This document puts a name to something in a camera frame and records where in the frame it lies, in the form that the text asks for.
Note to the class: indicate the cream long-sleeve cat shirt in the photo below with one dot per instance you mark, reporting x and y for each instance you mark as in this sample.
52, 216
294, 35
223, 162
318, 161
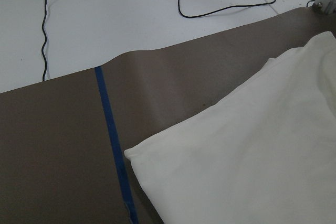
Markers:
265, 153

